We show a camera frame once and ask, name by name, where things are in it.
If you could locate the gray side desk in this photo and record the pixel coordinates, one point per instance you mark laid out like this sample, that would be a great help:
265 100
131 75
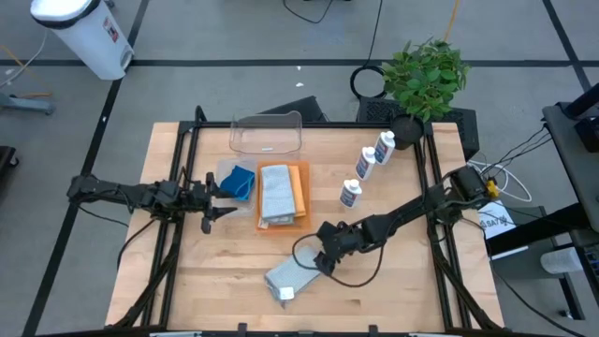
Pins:
566 154

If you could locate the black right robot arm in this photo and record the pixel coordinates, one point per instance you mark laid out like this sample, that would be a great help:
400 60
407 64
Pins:
412 208

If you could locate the white plastic restorer bottle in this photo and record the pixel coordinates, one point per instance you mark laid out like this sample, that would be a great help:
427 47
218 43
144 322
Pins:
384 149
364 164
349 194

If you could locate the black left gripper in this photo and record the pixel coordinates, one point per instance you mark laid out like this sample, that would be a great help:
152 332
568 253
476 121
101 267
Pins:
196 199

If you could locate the black perforated computer case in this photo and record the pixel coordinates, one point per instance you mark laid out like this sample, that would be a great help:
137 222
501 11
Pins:
463 131

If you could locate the black plastic clamp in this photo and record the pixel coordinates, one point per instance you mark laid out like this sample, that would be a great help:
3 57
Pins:
373 331
242 330

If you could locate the white printed label sheet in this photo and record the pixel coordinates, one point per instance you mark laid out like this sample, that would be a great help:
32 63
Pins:
496 224

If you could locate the gray waffle towel with tag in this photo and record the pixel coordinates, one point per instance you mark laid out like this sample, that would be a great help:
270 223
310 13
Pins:
290 276

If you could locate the black flat panel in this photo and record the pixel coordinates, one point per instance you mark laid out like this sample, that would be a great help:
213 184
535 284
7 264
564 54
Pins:
299 110

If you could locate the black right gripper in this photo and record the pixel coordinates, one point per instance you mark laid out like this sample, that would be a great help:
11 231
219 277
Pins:
341 238

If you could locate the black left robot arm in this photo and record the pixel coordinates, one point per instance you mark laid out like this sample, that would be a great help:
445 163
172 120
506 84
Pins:
131 196

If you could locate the yellow connector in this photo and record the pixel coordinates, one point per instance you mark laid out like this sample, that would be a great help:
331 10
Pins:
491 188

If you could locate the white pedal trash can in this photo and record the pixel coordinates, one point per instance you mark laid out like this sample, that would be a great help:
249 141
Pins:
84 37

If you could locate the gray chair base leg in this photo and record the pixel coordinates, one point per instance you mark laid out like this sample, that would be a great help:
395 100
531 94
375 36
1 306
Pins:
28 104

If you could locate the green potted plant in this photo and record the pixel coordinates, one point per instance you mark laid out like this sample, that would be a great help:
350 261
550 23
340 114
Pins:
423 77

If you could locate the large clear plastic bin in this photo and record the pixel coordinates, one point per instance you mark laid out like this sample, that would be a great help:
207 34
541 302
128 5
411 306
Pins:
267 136

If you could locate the black desktop device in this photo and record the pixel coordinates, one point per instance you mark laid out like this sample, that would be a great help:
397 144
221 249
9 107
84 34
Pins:
588 133

